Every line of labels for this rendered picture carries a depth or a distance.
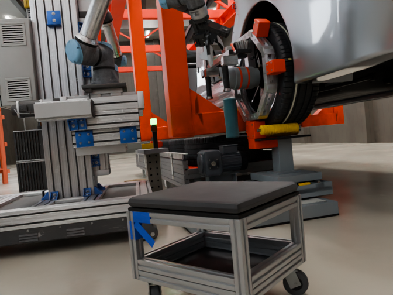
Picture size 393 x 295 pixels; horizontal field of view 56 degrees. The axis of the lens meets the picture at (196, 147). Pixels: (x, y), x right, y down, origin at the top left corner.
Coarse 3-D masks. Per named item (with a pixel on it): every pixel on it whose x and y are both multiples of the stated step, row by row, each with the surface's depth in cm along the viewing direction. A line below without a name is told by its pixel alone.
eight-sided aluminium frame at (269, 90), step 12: (252, 36) 222; (264, 48) 209; (240, 60) 252; (264, 60) 209; (264, 72) 210; (264, 84) 211; (276, 84) 210; (240, 96) 258; (264, 96) 213; (240, 108) 249; (264, 108) 224; (252, 120) 236
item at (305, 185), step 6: (252, 180) 260; (312, 180) 226; (318, 180) 222; (324, 180) 228; (300, 186) 216; (306, 186) 217; (312, 186) 218; (318, 186) 219; (324, 186) 220; (330, 186) 222; (300, 192) 216; (306, 192) 217; (312, 192) 218; (318, 192) 219; (324, 192) 220; (330, 192) 222
